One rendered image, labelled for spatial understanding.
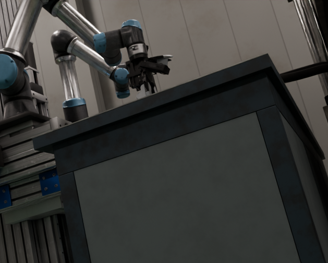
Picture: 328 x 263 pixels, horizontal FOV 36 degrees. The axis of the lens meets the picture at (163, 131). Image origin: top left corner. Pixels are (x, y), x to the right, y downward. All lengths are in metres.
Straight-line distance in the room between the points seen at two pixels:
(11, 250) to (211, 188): 1.18
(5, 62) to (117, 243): 0.92
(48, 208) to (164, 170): 0.86
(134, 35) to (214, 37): 2.86
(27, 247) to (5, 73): 0.71
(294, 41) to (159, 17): 1.32
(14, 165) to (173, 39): 3.14
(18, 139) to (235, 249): 1.07
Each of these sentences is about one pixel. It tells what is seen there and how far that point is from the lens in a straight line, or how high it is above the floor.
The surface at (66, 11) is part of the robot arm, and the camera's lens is 2.22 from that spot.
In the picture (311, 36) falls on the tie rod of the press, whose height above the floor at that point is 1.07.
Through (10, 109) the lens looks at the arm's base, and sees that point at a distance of 2.09.
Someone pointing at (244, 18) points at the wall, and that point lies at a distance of 4.81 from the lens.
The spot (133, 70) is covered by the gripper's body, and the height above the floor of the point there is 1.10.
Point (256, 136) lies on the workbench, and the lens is 1.26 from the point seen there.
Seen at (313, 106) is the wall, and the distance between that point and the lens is 4.48.
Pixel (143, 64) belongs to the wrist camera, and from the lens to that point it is 1.95.
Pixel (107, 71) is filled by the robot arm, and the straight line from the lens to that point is 2.63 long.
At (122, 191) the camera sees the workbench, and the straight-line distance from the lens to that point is 1.36.
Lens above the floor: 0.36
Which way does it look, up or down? 15 degrees up
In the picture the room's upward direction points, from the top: 14 degrees counter-clockwise
